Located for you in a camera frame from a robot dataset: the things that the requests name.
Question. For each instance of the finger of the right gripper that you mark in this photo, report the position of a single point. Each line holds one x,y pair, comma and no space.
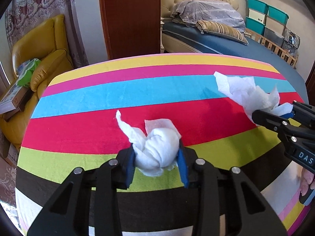
269,121
288,115

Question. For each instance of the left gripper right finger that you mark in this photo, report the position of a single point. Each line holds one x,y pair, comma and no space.
182,165

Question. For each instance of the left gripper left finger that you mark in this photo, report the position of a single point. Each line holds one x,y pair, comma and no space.
129,166

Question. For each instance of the white tissue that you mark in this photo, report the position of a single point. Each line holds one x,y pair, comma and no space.
245,92
156,149

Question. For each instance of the person's right hand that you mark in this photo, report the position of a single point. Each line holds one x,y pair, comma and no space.
307,181

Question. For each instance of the black white checked bag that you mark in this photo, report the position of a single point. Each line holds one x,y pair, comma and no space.
291,38

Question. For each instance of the grey clear storage bin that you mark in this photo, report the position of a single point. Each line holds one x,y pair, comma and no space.
274,37

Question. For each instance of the beige storage box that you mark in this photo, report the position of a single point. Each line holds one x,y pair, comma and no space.
274,25

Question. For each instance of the teal storage bin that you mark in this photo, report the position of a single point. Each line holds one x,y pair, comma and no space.
278,15
255,25
258,6

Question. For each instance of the white storage box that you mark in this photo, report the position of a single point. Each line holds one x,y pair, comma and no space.
256,15

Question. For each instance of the striped pillow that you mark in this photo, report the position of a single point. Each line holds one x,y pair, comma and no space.
221,30

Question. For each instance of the blue mattress bed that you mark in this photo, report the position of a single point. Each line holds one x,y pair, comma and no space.
180,38

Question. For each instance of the white flat box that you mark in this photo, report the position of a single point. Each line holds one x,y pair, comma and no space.
12,98

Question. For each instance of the green tissue pack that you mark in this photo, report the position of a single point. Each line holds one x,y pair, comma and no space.
25,71

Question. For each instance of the yellow leather armchair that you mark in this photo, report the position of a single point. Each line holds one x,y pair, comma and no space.
49,45

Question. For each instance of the grey purple duvet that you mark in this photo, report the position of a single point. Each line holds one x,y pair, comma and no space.
189,12

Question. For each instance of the dark wood wardrobe panel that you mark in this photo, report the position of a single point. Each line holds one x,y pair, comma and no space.
131,27

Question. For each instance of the lace curtain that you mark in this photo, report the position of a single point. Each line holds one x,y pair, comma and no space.
21,16

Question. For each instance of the wooden crib rail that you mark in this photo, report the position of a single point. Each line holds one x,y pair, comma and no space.
276,49

